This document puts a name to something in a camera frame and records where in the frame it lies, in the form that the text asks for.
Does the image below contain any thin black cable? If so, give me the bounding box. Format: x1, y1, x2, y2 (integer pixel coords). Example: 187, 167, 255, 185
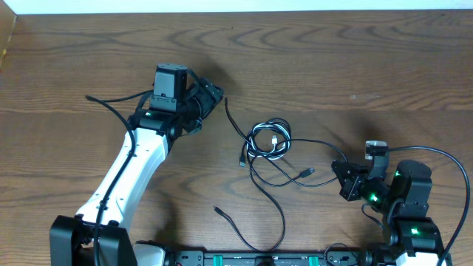
223, 96, 349, 188

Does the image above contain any white usb cable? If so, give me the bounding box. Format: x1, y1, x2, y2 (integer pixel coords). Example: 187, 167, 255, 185
246, 123, 292, 160

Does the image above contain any black usb cable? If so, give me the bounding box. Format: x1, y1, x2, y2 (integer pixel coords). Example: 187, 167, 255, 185
213, 140, 316, 253

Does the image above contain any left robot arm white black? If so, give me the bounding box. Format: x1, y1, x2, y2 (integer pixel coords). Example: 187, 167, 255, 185
50, 64, 224, 265

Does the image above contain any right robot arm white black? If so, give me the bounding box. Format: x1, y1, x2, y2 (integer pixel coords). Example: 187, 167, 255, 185
331, 160, 444, 266

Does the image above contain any left camera black cable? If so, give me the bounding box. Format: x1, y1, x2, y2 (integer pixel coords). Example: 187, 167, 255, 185
84, 89, 154, 266

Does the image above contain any camera black cable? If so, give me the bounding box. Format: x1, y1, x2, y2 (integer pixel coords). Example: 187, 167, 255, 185
384, 145, 472, 266
84, 89, 154, 266

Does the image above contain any right camera black cable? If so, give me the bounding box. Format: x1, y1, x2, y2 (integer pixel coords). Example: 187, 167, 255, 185
384, 145, 472, 266

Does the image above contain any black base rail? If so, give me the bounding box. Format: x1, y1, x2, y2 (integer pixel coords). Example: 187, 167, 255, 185
132, 250, 370, 266

